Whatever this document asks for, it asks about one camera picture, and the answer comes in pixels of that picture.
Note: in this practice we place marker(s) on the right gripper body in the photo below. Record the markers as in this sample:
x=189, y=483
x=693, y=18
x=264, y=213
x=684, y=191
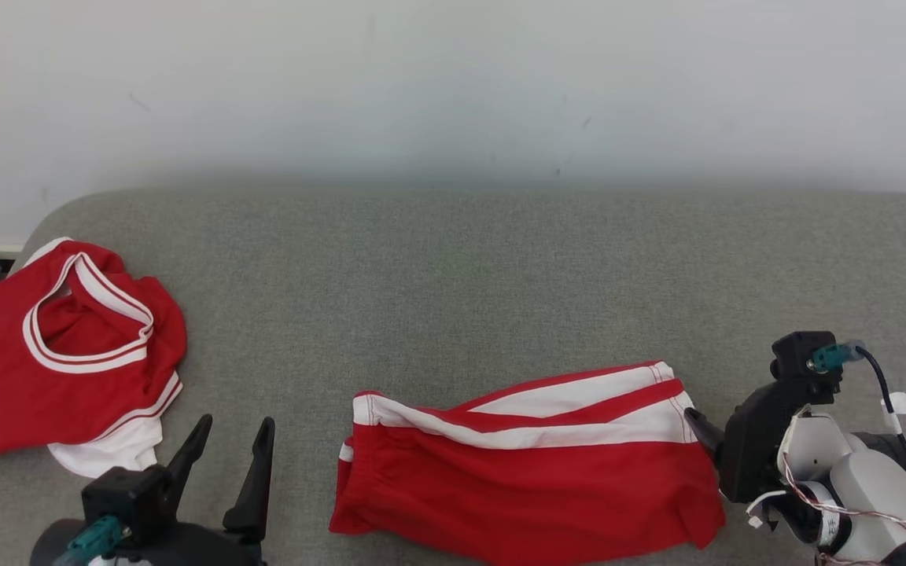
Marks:
x=752, y=448

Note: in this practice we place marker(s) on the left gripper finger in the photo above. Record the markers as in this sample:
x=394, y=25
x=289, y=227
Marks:
x=252, y=495
x=189, y=456

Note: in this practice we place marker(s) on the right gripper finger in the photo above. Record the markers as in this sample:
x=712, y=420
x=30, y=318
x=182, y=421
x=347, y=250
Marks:
x=706, y=431

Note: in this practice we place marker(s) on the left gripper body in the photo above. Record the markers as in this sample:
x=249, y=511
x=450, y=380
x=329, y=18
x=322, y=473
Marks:
x=185, y=546

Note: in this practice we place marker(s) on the red white striped shorts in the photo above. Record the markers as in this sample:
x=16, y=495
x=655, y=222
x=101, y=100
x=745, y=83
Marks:
x=539, y=495

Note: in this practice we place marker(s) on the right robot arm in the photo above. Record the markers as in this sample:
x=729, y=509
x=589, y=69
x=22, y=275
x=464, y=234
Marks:
x=870, y=487

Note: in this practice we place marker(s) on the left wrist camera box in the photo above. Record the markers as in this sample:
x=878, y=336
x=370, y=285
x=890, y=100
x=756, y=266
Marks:
x=127, y=495

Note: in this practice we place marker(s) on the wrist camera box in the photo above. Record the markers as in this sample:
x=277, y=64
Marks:
x=795, y=358
x=127, y=495

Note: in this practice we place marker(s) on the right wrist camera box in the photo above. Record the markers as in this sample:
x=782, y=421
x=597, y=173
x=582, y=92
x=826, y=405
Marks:
x=795, y=358

